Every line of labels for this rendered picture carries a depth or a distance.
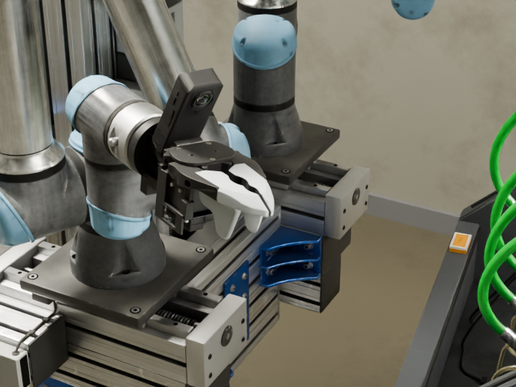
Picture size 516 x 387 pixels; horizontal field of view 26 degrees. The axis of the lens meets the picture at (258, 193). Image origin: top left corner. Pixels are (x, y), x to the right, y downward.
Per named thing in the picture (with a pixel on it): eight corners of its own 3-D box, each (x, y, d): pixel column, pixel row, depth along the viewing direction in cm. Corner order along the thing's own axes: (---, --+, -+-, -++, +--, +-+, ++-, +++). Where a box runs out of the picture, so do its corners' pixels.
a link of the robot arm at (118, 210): (186, 223, 141) (183, 146, 136) (108, 252, 136) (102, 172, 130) (153, 198, 147) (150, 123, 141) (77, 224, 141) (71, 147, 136)
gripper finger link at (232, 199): (264, 255, 112) (213, 216, 119) (271, 202, 110) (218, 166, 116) (239, 261, 111) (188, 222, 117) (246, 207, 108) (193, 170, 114)
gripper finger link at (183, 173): (242, 198, 114) (195, 166, 120) (243, 182, 113) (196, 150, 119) (203, 206, 111) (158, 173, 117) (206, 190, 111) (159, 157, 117)
